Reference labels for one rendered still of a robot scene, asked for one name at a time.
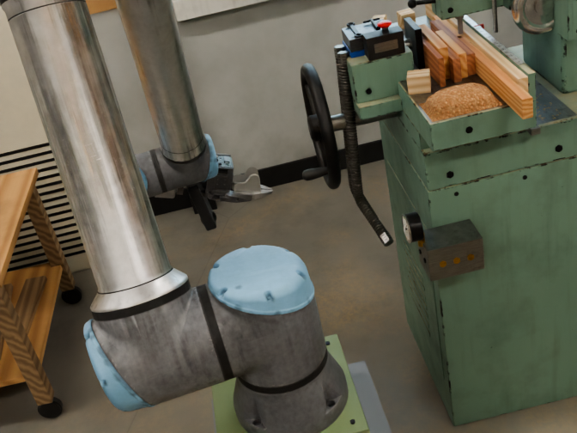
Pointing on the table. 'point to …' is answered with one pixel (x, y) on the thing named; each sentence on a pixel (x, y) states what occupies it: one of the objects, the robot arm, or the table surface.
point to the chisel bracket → (444, 10)
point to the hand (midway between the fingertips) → (266, 193)
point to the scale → (494, 40)
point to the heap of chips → (458, 101)
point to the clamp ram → (414, 39)
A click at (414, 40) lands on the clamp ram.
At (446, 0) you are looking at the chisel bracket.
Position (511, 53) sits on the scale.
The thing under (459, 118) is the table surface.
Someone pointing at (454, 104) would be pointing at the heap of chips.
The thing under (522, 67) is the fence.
